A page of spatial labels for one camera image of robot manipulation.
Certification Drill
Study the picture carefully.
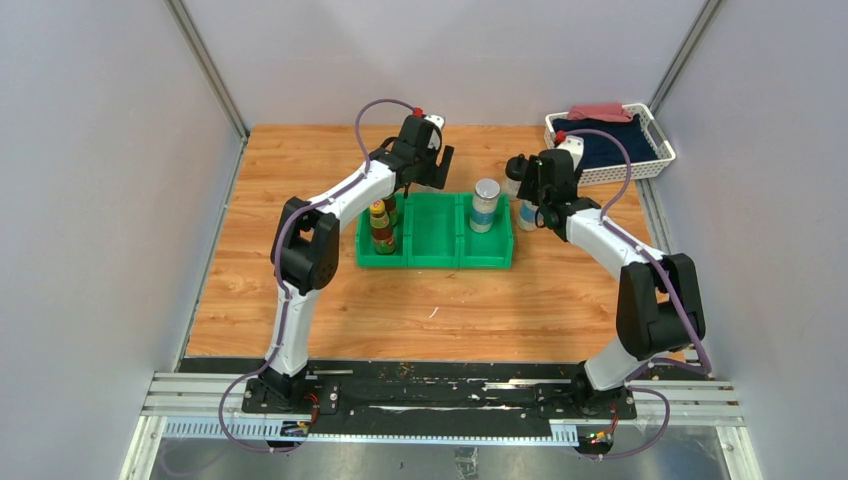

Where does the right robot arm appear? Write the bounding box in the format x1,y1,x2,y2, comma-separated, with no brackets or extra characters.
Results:
507,149,706,418

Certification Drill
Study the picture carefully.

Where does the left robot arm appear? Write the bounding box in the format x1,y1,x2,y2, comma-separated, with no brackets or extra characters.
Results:
259,112,453,413

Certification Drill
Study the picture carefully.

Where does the right black-spout seasoning jar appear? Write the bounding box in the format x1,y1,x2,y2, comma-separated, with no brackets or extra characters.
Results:
501,154,528,201

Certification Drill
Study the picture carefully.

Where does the silver-lid jar in bin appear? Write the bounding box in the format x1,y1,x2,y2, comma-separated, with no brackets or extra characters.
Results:
469,178,501,233

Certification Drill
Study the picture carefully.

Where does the dark blue folded cloth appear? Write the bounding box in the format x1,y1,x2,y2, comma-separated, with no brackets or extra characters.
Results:
552,113,660,171

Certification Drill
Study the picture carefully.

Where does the green three-compartment plastic bin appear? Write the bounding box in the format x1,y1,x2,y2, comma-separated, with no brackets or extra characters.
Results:
355,193,514,269

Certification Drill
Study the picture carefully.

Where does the white perforated plastic basket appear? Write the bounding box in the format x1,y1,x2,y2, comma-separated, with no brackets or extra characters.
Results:
544,103,676,186

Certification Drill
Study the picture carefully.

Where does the pink folded cloth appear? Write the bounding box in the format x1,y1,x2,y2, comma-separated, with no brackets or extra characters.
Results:
567,103,633,123

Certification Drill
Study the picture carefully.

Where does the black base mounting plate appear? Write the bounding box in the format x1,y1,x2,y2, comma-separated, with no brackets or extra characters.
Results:
178,357,710,439

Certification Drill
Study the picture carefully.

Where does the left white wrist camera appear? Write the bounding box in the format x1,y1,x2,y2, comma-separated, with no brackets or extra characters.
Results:
412,107,445,151

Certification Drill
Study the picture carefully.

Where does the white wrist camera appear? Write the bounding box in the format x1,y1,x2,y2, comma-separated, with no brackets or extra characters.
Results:
412,107,445,151
554,130,585,170

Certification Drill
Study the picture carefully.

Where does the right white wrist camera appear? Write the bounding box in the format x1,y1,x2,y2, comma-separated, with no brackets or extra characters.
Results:
554,130,585,170

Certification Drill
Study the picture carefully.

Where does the aluminium rail frame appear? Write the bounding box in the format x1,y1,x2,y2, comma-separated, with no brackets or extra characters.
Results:
122,372,762,479

